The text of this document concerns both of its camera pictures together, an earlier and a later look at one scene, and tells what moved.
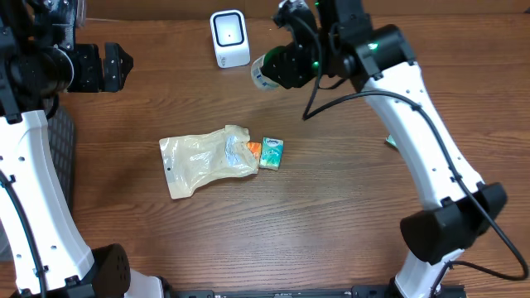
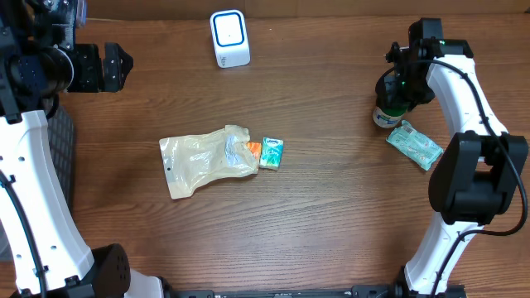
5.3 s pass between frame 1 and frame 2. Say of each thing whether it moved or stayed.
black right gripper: moved
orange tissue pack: stayed
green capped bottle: moved
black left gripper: stayed
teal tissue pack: stayed
